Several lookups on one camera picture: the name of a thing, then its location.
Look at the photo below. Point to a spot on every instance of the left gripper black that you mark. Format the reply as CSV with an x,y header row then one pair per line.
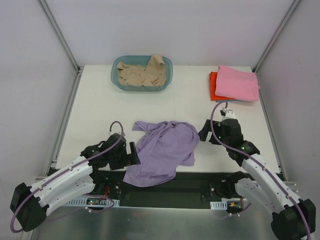
x,y
127,155

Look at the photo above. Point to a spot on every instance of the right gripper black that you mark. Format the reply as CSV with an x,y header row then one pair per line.
x,y
212,133

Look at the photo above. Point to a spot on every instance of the purple t shirt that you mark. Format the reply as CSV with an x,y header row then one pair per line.
x,y
165,146

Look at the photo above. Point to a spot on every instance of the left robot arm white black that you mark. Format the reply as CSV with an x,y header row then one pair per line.
x,y
32,204

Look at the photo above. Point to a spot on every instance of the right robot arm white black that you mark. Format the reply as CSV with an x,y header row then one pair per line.
x,y
292,217

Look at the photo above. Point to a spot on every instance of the blue folded t shirt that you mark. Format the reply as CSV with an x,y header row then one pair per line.
x,y
231,101

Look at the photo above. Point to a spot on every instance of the pink folded t shirt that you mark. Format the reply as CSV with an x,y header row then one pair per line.
x,y
235,84

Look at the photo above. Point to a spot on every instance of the orange folded t shirt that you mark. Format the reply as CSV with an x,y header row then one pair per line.
x,y
212,85

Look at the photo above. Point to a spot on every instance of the beige t shirt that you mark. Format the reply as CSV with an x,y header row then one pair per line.
x,y
153,75

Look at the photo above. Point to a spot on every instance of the teal plastic basket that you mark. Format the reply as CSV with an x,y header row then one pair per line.
x,y
141,60

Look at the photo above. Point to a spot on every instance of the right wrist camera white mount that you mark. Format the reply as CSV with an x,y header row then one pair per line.
x,y
227,114

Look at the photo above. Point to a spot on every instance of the left grey cable duct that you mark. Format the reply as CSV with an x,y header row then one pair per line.
x,y
85,201

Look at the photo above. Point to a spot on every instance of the grey cable duct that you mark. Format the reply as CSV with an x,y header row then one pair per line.
x,y
85,201
219,205

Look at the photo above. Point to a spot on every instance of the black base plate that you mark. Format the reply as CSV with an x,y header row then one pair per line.
x,y
188,190

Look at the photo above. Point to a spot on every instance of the right grey cable duct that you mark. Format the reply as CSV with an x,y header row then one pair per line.
x,y
219,205

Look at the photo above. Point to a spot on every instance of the left aluminium frame post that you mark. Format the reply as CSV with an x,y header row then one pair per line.
x,y
59,34

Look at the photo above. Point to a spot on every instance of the aluminium frame post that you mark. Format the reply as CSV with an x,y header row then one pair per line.
x,y
59,34
278,31

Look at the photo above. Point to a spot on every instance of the right aluminium frame post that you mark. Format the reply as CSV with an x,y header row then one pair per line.
x,y
278,31

